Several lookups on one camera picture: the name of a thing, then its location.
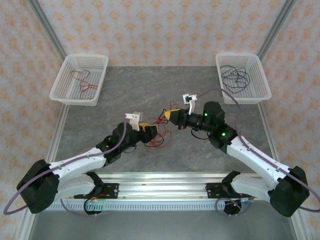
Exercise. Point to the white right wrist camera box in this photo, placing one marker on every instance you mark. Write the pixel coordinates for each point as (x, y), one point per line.
(187, 98)

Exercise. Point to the black arm base electronics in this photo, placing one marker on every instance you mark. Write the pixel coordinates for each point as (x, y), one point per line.
(231, 210)
(93, 210)

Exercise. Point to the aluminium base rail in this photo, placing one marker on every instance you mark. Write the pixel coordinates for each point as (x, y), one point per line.
(162, 187)

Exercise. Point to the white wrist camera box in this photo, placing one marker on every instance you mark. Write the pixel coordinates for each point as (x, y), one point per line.
(187, 98)
(132, 116)

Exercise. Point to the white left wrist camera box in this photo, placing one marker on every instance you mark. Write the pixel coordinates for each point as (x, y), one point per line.
(132, 116)

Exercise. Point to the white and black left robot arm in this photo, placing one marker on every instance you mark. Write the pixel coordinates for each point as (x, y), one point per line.
(82, 166)

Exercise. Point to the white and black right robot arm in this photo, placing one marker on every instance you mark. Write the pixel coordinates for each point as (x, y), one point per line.
(246, 160)

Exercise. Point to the aluminium frame profile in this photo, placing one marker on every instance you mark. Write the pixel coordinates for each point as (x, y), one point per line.
(301, 230)
(25, 222)
(276, 30)
(47, 30)

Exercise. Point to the white perforated plastic basket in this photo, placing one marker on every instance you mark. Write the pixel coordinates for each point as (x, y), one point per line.
(75, 101)
(265, 82)

